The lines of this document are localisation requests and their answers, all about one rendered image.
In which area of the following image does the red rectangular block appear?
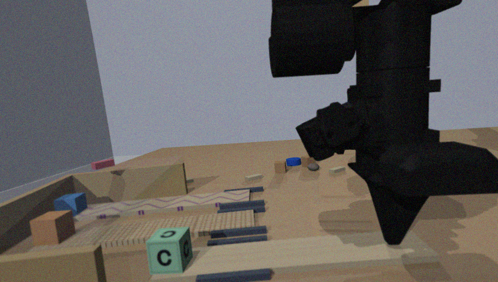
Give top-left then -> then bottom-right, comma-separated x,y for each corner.
91,159 -> 115,170

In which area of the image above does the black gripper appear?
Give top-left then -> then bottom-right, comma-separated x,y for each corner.
336,67 -> 498,245

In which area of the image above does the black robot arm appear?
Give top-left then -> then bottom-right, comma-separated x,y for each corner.
268,0 -> 462,161

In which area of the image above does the green block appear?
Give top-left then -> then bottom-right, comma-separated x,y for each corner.
146,227 -> 193,275

